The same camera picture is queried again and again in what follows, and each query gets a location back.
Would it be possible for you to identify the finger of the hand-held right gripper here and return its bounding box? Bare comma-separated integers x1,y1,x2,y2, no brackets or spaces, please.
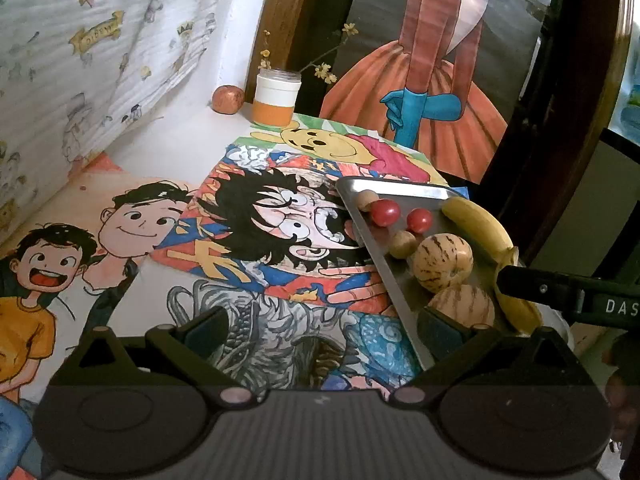
497,262,587,321

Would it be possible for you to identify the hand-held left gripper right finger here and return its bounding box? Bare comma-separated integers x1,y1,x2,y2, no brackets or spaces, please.
387,305,591,407

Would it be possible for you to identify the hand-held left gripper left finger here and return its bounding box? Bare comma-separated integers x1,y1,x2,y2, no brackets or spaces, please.
50,305,261,407

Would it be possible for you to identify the yellow banana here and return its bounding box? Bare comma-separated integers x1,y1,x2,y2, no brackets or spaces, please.
494,260,545,335
441,196,520,267

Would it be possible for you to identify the orange striped pepino melon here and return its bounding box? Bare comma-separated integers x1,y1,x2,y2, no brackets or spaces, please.
427,284,496,329

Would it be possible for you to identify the pale striped pepino melon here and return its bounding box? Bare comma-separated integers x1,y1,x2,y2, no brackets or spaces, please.
411,233,475,295

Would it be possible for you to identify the red tomato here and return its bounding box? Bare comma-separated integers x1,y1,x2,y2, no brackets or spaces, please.
369,198,402,228
405,208,434,235

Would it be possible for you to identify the metal tray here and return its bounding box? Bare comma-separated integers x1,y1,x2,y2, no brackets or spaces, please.
335,176,571,374

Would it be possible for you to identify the person's right hand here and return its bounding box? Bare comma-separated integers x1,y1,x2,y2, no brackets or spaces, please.
602,345,640,461

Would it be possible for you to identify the reddish brown round fruit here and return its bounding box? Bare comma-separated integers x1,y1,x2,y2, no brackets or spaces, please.
212,84,245,116

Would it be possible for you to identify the white jar with orange band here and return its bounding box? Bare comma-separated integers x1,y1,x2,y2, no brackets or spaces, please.
252,68,303,129

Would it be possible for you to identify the white printed blanket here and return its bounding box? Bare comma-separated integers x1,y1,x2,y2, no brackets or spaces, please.
0,0,279,242

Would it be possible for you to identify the yellow flower twig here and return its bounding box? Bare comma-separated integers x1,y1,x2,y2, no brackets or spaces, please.
258,22,359,84

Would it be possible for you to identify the dark curved wooden frame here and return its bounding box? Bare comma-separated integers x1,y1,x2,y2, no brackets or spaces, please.
479,0,637,263

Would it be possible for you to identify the wall poster with orange dress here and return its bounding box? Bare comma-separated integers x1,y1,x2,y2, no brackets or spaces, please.
319,0,557,187

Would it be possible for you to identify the brown wooden post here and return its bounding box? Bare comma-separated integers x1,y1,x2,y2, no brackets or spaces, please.
244,0,323,107

